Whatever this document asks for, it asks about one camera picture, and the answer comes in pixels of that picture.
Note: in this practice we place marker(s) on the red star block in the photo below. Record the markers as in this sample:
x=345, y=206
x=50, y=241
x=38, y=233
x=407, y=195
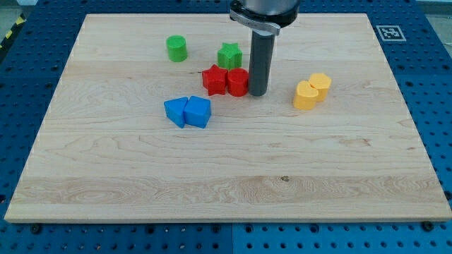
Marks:
x=215, y=80

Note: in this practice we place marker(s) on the red circle block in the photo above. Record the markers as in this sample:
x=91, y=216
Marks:
x=237, y=82

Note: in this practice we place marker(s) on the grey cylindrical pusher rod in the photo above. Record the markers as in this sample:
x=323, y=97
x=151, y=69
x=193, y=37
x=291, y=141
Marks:
x=260, y=62

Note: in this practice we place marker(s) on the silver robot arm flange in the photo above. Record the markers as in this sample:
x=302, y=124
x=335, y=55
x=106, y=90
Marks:
x=268, y=16

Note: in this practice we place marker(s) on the green star block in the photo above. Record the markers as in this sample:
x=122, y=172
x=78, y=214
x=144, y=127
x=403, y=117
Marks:
x=229, y=56

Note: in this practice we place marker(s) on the blue cube block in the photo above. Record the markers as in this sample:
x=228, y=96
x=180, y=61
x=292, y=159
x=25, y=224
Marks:
x=197, y=111

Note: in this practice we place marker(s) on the blue triangle block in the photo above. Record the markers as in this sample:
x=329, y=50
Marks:
x=174, y=110

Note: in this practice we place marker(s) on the wooden board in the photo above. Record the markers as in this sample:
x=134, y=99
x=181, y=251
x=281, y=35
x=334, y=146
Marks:
x=107, y=153

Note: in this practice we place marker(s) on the yellow heart block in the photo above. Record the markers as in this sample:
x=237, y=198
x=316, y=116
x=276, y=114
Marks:
x=305, y=96

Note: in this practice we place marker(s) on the green cylinder block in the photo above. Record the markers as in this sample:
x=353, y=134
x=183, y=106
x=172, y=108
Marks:
x=176, y=48

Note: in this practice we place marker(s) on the yellow pentagon block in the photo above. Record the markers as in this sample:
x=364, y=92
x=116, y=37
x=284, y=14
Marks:
x=322, y=83

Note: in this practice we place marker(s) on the white fiducial marker tag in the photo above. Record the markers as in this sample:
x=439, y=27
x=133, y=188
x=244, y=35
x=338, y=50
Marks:
x=390, y=33

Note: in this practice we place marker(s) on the black yellow hazard tape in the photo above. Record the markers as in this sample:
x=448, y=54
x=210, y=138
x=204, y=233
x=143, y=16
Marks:
x=12, y=34

